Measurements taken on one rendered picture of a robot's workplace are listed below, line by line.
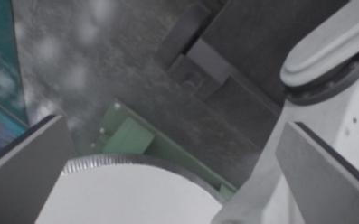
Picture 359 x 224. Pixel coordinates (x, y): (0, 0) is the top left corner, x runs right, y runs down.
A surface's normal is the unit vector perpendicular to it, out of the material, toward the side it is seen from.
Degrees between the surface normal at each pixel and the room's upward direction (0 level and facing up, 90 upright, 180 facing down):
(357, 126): 64
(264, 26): 0
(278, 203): 93
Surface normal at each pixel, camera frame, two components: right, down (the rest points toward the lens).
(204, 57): 0.10, 0.13
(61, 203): 0.52, -0.45
